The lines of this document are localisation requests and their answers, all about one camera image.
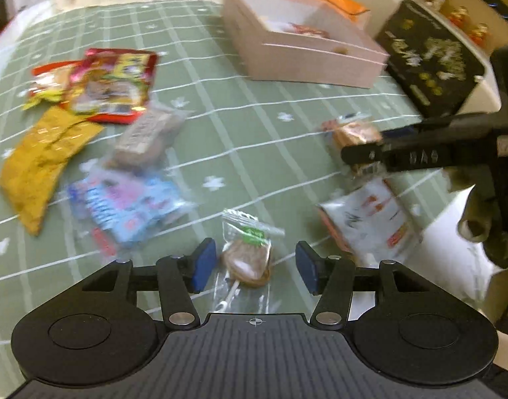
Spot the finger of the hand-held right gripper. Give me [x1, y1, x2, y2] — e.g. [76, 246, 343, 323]
[381, 113, 502, 144]
[340, 127, 503, 173]

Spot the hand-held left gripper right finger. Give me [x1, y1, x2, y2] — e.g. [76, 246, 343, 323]
[295, 240, 433, 331]

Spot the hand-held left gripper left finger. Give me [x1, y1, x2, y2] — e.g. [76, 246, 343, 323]
[80, 238, 218, 328]

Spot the brown lollipop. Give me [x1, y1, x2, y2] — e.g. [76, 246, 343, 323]
[210, 209, 286, 314]

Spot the orange cookie packet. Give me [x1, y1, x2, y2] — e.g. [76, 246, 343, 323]
[321, 113, 383, 177]

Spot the white and orange snack packet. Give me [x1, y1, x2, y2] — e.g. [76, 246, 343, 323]
[316, 176, 424, 266]

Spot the pink cardboard box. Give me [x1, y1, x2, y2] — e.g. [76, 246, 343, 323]
[221, 0, 391, 89]

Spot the large red snack packet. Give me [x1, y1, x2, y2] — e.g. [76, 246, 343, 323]
[69, 47, 160, 126]

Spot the person's right hand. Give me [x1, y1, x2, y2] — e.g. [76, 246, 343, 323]
[457, 183, 508, 270]

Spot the cream chair back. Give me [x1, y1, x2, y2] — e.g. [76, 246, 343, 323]
[347, 0, 505, 114]

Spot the black printed snack bag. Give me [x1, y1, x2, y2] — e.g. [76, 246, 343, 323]
[374, 0, 487, 118]

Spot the small gold figurine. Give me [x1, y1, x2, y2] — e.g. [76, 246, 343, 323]
[469, 22, 490, 45]
[448, 5, 471, 26]

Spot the blue and pink snack packet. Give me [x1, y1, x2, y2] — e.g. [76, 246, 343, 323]
[67, 166, 196, 254]

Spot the green checked tablecloth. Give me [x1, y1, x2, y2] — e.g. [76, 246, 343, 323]
[0, 0, 460, 385]

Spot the clear packet of brown biscuits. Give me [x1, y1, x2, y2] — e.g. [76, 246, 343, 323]
[104, 102, 190, 171]

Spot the orange paper carton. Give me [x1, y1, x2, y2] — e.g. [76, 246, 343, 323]
[300, 0, 370, 23]

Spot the red-brown snack packet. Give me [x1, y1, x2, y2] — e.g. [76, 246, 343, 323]
[285, 22, 330, 39]

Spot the red and yellow snack packet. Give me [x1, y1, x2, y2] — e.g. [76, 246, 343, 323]
[22, 60, 86, 111]

